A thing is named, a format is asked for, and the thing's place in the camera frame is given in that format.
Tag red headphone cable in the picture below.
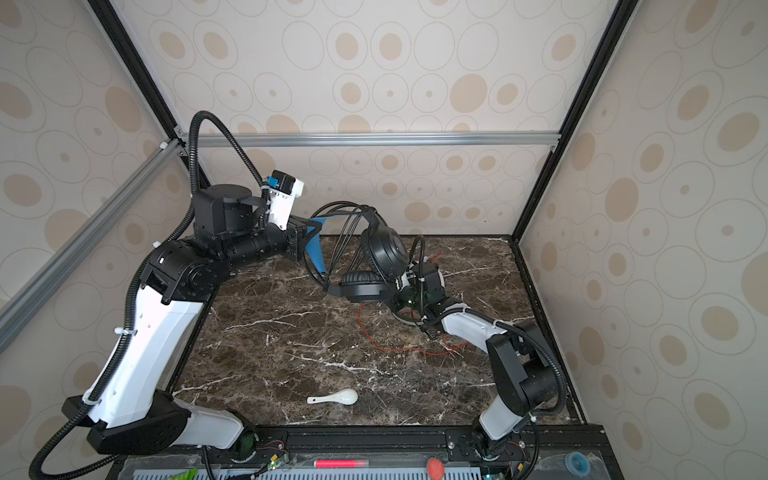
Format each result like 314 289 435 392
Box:
357 302 472 356

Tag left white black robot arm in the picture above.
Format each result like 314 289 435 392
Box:
29 171 313 479

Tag black headphone cable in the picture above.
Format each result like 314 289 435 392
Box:
302 200 385 283

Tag white black headphones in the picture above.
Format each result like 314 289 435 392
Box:
392 308 428 328

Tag blue tape roll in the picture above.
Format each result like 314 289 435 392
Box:
564 451 591 479

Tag silver aluminium rail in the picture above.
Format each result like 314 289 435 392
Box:
1 139 181 350
175 125 562 157

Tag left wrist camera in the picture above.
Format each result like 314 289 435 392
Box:
262 170 305 230

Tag pink marker pen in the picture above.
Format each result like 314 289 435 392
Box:
314 459 369 469

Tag green object at base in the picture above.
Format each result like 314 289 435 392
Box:
166 469 198 480

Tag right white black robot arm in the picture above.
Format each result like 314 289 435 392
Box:
392 260 568 441

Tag white ceramic spoon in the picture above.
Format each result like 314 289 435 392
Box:
306 389 359 406

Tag black blue headphones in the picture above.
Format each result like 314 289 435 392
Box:
304 200 408 304

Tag red round ball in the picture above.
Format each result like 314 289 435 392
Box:
426 458 445 480

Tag silver aluminium back rail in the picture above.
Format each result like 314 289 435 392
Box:
175 125 562 157

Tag silver aluminium left rail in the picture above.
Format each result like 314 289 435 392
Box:
1 139 181 350

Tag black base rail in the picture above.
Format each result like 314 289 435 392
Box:
107 424 623 479

